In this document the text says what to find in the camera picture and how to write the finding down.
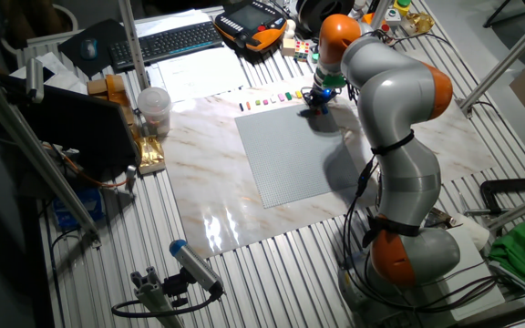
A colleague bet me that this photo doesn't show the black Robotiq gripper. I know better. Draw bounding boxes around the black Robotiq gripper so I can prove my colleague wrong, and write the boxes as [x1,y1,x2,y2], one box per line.
[305,86,337,114]

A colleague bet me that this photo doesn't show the grey Lego baseplate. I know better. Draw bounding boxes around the grey Lego baseplate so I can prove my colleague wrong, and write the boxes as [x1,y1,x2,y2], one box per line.
[234,103,358,210]

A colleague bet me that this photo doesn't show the Rubik's cube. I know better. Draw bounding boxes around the Rubik's cube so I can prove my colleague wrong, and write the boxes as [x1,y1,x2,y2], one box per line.
[293,40,312,63]

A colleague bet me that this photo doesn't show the black filament spool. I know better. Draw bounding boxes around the black filament spool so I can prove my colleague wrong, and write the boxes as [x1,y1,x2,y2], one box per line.
[294,0,356,36]

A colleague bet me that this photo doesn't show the black orange teach pendant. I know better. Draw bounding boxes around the black orange teach pendant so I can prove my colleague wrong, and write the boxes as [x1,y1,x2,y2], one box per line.
[213,0,289,53]

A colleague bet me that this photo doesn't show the grey button box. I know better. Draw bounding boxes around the grey button box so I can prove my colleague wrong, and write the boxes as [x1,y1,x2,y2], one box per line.
[383,7,403,27]

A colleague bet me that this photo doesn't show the printed paper sheet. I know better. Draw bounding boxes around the printed paper sheet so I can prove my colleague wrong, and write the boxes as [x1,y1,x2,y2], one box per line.
[146,45,251,104]

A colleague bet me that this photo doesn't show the yellow box with green button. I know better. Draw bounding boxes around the yellow box with green button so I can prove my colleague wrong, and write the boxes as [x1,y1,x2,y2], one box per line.
[392,0,413,17]

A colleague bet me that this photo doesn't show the crinkled gold foil object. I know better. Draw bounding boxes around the crinkled gold foil object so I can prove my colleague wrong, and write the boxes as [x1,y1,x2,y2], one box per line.
[401,11,436,37]

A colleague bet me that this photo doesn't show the marble pattern mat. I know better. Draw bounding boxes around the marble pattern mat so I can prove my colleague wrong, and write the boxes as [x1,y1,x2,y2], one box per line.
[160,70,499,260]

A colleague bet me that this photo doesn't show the black computer keyboard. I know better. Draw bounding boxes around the black computer keyboard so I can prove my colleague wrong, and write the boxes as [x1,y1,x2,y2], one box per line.
[108,20,224,72]

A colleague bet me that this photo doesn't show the translucent plastic cup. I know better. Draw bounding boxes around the translucent plastic cup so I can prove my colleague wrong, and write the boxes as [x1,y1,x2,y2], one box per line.
[137,86,172,138]

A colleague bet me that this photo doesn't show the white paper stack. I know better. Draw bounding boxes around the white paper stack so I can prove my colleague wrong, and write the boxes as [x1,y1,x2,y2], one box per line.
[133,8,213,38]

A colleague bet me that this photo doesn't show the gold foil bag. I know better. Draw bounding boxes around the gold foil bag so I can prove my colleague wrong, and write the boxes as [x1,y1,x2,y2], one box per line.
[133,135,167,177]

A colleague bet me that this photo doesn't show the long slanted aluminium profile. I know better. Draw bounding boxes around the long slanted aluminium profile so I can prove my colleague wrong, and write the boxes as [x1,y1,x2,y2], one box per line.
[458,2,525,115]

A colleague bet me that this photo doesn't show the small metal connector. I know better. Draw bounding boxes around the small metal connector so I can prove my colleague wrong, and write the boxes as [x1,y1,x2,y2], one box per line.
[124,163,139,195]

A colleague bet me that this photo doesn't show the brown packing tape roll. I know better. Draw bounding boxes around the brown packing tape roll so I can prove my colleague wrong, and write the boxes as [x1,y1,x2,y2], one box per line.
[105,74,130,108]

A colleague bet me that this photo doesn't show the white paper roll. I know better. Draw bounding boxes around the white paper roll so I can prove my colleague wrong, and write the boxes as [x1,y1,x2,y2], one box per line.
[453,212,491,251]

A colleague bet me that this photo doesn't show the black mouse pad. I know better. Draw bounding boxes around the black mouse pad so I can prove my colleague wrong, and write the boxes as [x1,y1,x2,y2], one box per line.
[57,18,129,78]

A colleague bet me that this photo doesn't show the small cardboard box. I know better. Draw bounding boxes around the small cardboard box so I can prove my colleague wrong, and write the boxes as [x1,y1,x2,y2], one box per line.
[87,77,108,97]

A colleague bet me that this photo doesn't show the black chair base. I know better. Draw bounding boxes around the black chair base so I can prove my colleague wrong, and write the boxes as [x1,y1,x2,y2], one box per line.
[483,0,525,29]

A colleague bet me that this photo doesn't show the dark computer mouse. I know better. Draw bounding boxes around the dark computer mouse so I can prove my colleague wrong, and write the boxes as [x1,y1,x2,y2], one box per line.
[79,37,99,61]

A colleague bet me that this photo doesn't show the black monitor panel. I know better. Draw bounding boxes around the black monitor panel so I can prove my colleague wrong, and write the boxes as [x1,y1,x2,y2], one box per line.
[5,75,143,181]

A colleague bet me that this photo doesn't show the green cloth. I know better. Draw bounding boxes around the green cloth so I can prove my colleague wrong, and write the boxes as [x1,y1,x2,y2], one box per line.
[488,211,525,284]

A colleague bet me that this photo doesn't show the aluminium profile stub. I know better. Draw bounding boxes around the aluminium profile stub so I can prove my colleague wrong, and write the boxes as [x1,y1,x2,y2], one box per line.
[129,266,185,328]

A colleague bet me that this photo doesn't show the loose white papers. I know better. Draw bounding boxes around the loose white papers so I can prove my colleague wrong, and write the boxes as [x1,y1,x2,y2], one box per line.
[9,51,88,95]

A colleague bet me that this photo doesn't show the blue packet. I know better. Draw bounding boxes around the blue packet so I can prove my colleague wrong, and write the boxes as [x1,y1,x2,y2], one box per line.
[52,186,107,231]

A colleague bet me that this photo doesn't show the white rimmed bin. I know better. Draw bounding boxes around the white rimmed bin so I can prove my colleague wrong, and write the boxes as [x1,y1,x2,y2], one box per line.
[0,3,79,56]

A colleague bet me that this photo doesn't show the green wrist mount plate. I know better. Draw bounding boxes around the green wrist mount plate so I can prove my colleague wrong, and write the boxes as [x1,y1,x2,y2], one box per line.
[310,53,348,89]

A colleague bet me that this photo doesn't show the short aluminium post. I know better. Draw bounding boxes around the short aluminium post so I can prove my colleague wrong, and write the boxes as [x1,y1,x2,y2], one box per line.
[370,0,394,25]

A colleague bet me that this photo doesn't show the aluminium frame post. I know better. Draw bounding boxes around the aluminium frame post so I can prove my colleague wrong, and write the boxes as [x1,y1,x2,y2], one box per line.
[117,0,150,91]

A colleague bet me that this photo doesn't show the silver camera with blue cap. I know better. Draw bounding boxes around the silver camera with blue cap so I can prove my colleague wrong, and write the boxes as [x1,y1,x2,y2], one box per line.
[169,239,225,295]

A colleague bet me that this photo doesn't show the black clamp handle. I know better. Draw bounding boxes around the black clamp handle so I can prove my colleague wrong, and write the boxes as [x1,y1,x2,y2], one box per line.
[479,176,525,215]

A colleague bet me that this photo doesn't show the thin orange cable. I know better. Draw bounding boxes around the thin orange cable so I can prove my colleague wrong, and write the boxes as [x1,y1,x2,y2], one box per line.
[43,143,129,189]

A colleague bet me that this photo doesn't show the black camera clamp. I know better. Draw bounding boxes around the black camera clamp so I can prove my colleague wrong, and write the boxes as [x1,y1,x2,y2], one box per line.
[161,268,193,309]

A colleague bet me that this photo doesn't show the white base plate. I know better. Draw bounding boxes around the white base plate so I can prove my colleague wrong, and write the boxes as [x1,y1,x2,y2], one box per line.
[419,225,506,323]

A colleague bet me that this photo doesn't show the black camera cable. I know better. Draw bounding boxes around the black camera cable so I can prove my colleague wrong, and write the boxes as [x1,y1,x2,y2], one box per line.
[110,284,225,319]

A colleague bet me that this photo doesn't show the slanted aluminium frame bar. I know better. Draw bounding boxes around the slanted aluminium frame bar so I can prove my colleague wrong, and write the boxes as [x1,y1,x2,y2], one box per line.
[0,63,103,250]

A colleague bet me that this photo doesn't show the silver bar camera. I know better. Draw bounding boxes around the silver bar camera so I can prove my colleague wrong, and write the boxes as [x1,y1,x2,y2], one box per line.
[25,56,45,105]

